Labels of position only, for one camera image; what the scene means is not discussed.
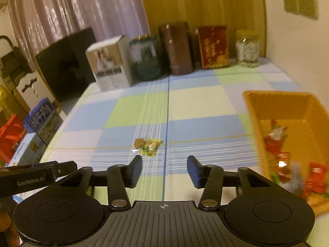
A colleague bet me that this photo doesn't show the brown candy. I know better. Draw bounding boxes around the brown candy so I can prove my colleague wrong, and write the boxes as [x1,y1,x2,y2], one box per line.
[132,138,146,153]

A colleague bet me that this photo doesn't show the green glass jar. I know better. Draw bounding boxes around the green glass jar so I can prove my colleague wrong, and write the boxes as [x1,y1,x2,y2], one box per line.
[129,34,162,81]

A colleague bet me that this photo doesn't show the beige double wall switch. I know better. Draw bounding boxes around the beige double wall switch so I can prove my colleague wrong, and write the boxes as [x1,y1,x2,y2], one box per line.
[283,0,319,20]

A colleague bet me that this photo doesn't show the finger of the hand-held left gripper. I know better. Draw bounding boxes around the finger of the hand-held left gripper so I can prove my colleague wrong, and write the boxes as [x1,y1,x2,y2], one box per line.
[38,161,78,180]

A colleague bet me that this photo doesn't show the grey candy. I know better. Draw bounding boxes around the grey candy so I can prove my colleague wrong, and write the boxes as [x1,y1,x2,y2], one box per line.
[289,162,304,193]

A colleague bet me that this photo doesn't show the white printed carton box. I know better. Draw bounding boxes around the white printed carton box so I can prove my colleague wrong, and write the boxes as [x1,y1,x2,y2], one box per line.
[85,35,133,92]

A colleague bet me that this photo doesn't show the yellow green candy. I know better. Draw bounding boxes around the yellow green candy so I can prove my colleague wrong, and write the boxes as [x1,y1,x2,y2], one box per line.
[140,139,163,157]

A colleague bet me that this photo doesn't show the orange plastic tray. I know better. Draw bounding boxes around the orange plastic tray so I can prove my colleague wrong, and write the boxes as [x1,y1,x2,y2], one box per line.
[243,91,329,217]

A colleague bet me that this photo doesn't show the red gold printed box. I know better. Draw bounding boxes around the red gold printed box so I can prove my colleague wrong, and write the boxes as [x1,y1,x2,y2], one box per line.
[197,26,230,69]

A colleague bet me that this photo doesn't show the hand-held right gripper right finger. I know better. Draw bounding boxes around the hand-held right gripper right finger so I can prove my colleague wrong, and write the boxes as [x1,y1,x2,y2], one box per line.
[187,155,273,211]

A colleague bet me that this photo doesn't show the pink curtain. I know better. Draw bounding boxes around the pink curtain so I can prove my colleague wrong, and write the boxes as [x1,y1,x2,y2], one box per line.
[6,0,151,72]

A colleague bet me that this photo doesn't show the brown metal canister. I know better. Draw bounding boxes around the brown metal canister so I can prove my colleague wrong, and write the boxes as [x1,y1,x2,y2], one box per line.
[158,22,195,76]

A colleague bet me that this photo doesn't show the dark metal rack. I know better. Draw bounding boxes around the dark metal rack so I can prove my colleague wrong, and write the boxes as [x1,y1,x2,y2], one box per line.
[0,36,34,103]

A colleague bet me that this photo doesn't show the blue printed carton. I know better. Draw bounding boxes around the blue printed carton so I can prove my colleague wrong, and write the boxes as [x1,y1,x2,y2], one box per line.
[23,98,63,144]

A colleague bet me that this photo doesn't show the black chair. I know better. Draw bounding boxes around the black chair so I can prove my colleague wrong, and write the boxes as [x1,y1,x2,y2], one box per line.
[35,27,97,103]

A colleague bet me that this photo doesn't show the red snack packet white print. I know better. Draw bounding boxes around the red snack packet white print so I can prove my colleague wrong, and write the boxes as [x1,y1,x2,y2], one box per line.
[305,162,329,194]

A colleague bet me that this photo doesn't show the red bag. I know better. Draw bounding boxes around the red bag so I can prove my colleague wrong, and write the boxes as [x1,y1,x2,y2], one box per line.
[0,114,27,163]

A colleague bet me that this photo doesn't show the checked tablecloth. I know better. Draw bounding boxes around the checked tablecloth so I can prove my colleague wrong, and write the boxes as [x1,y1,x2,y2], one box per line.
[38,57,329,211]

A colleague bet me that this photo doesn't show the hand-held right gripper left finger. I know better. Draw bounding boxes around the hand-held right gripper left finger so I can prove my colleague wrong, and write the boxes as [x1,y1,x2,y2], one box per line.
[55,155,143,211]

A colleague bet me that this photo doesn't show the red foil candy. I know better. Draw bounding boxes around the red foil candy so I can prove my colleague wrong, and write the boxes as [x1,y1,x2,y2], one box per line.
[263,120,287,155]

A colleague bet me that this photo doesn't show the light blue box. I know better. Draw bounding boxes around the light blue box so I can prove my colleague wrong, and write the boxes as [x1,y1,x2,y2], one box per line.
[5,132,48,168]

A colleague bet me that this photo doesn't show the person's left hand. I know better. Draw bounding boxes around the person's left hand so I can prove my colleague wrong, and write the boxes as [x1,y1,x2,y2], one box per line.
[0,210,20,247]

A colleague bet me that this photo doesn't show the yellow wooden panel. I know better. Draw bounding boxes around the yellow wooden panel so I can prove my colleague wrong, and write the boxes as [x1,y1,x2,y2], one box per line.
[137,0,268,57]

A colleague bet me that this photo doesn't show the clear jar yellow lid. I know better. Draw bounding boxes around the clear jar yellow lid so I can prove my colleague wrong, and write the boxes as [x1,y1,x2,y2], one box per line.
[235,29,261,68]

